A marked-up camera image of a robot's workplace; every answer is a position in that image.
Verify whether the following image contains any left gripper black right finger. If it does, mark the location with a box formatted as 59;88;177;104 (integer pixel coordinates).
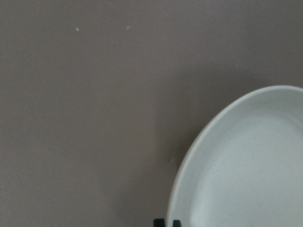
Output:
172;220;182;227

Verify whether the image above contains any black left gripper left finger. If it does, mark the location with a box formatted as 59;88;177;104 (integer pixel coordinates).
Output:
153;218;165;227

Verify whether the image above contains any cream round plate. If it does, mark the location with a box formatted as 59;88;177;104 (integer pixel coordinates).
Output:
166;86;303;227

